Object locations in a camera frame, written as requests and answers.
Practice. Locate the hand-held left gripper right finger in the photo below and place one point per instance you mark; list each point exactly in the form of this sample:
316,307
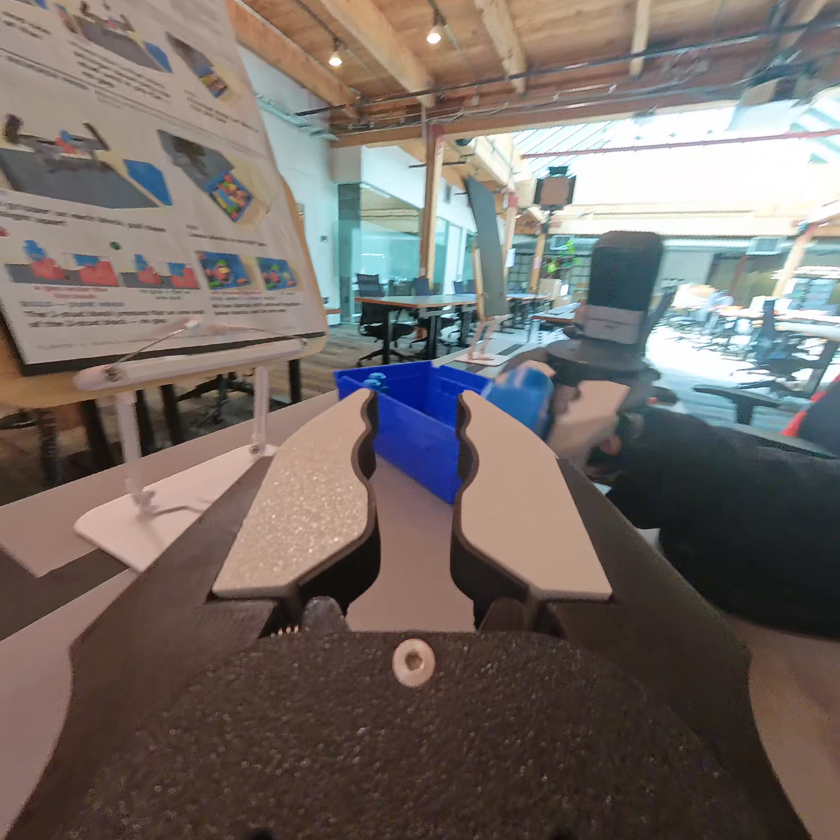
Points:
531,518

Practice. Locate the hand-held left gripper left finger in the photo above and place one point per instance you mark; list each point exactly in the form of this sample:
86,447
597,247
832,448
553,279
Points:
295,518

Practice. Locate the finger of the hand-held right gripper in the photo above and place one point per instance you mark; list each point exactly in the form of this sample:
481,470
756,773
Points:
587,413
525,367

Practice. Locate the blue two-stud mega block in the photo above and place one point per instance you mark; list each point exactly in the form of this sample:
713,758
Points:
518,400

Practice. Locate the blue plastic bin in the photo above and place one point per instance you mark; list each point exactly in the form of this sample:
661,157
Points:
420,426

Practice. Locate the person's right forearm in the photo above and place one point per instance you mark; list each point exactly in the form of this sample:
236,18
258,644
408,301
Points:
722,525

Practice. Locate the person's right hand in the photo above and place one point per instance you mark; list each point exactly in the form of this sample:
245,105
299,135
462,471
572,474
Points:
607,443

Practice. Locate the green potted plant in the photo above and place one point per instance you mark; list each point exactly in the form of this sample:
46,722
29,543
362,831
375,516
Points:
558,262

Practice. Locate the studio light panel on pole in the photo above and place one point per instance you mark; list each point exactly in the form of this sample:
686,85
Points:
554,190

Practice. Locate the wooden document stand white base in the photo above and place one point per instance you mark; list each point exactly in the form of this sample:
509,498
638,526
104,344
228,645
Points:
489,249
131,531

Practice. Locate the wooden top office desk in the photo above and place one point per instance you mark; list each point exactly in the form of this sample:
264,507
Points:
420,302

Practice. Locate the ceiling spot light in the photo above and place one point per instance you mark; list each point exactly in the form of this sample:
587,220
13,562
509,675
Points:
334,58
433,34

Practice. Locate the printed instruction sheet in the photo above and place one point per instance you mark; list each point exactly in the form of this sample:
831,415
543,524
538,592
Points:
131,197

